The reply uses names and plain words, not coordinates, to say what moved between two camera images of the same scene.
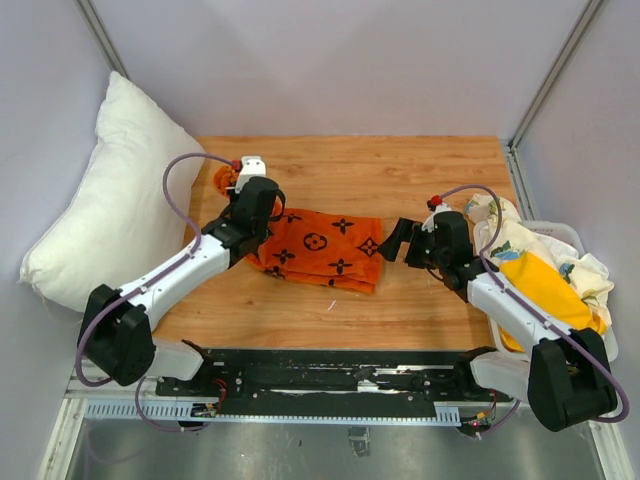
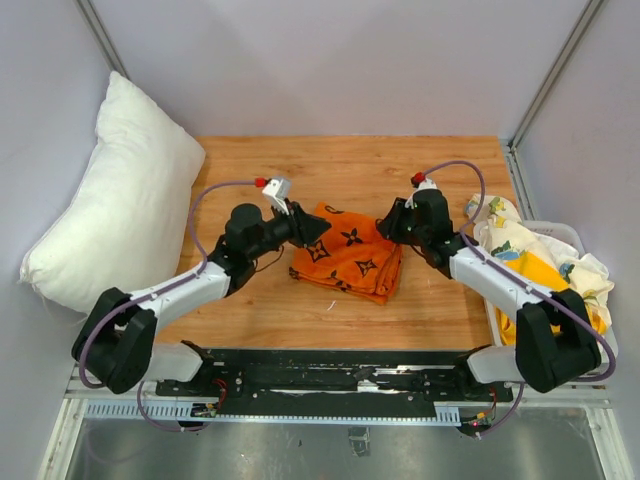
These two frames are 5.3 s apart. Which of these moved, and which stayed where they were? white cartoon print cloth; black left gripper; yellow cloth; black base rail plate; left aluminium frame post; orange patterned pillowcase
Moved: orange patterned pillowcase; black left gripper
Stayed: black base rail plate; left aluminium frame post; yellow cloth; white cartoon print cloth
